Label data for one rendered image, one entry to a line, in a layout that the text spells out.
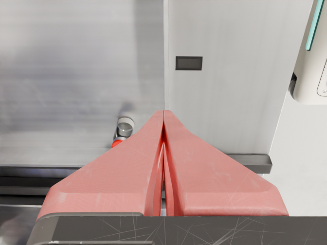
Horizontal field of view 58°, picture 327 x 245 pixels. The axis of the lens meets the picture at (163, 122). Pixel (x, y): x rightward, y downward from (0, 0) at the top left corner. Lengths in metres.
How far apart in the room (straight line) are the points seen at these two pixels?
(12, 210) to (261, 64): 0.45
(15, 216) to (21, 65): 0.29
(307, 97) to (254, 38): 0.84
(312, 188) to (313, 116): 0.53
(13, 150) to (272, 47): 0.35
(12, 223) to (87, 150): 0.24
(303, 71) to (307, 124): 0.53
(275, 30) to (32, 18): 0.25
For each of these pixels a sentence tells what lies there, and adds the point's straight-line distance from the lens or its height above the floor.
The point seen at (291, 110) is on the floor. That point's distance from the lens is 1.53.
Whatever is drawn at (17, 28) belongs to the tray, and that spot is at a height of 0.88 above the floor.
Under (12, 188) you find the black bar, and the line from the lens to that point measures 0.49.
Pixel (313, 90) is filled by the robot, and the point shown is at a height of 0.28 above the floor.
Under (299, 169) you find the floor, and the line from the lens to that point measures 1.82.
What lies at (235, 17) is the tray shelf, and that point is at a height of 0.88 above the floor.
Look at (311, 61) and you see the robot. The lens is 1.10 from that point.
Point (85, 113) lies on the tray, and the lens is 0.38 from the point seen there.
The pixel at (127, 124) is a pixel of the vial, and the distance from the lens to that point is 0.36.
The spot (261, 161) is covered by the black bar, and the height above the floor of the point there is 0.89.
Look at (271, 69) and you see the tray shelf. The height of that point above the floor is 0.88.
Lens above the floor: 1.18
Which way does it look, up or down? 53 degrees down
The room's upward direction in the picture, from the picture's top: 177 degrees counter-clockwise
